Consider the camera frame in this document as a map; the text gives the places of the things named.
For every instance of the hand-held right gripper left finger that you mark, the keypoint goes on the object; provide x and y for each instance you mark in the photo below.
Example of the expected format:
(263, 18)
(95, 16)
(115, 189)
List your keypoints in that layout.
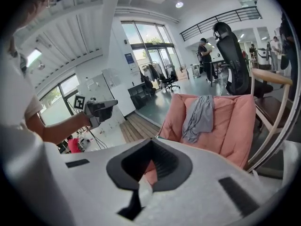
(70, 189)

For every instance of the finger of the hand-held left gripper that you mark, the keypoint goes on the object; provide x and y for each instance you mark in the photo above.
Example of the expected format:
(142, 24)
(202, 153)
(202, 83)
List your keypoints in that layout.
(105, 109)

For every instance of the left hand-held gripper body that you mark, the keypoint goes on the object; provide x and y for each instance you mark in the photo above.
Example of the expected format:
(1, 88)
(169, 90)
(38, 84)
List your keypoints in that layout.
(90, 115)

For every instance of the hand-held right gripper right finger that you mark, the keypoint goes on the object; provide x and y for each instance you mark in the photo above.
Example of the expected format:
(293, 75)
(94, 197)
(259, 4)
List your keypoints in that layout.
(207, 196)

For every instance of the pink cushioned armchair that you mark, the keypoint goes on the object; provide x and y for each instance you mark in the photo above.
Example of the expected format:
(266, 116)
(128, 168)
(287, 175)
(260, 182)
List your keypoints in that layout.
(232, 126)

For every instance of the person's left forearm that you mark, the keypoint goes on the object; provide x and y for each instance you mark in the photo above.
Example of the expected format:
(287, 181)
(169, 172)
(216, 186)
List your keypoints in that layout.
(61, 131)

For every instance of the white cabinet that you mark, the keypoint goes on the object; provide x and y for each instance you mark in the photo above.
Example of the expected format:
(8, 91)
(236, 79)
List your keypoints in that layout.
(122, 100)

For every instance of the black desk unit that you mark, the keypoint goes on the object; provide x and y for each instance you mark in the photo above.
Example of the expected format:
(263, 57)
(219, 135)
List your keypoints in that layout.
(140, 95)

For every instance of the wooden steps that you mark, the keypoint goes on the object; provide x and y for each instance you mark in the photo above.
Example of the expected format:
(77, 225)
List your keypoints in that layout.
(138, 128)

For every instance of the clothes rack with garments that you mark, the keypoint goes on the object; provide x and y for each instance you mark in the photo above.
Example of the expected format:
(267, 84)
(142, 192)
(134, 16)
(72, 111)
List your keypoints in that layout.
(150, 73)

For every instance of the black mesh office chair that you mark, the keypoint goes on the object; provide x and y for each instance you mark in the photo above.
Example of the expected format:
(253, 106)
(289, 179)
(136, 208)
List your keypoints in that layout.
(169, 81)

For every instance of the grey cloth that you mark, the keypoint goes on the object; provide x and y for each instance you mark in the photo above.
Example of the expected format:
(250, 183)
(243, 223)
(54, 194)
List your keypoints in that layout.
(200, 119)

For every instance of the person's beige shirt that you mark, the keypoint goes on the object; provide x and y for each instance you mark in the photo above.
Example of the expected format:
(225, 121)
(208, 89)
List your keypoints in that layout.
(16, 91)

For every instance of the cardboard box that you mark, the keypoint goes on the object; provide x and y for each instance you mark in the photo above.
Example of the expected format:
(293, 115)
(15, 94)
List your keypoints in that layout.
(183, 75)

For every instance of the wooden chair with brown seat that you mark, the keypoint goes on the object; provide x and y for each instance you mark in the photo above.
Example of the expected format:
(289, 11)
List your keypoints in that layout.
(270, 107)

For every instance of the person's head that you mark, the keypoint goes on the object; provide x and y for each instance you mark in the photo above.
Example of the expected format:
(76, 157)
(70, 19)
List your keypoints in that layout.
(35, 10)

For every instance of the white work table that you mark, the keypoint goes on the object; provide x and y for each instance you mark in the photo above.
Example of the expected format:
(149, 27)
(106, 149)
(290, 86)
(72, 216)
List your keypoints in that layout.
(218, 62)

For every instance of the round ceiling light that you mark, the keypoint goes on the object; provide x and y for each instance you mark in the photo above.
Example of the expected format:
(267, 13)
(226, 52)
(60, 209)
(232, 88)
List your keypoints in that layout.
(179, 4)

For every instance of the black high-back office chair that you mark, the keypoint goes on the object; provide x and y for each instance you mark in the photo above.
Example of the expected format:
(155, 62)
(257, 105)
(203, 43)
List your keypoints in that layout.
(235, 62)

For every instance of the black balcony railing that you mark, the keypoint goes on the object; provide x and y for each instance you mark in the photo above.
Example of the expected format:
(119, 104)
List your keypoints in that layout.
(221, 20)

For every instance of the blue wall poster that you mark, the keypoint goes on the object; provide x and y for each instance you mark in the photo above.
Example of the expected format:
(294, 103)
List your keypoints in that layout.
(129, 58)

